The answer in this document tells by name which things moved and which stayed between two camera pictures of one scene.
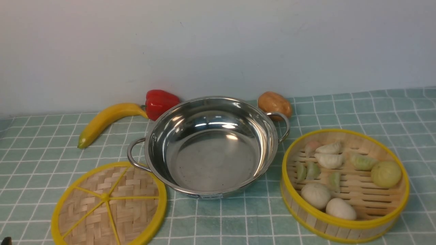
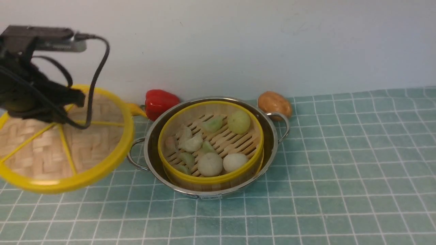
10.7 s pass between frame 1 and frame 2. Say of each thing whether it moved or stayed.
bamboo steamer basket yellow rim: moved
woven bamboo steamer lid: moved
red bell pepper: stayed
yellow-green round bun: moved
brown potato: stayed
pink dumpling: moved
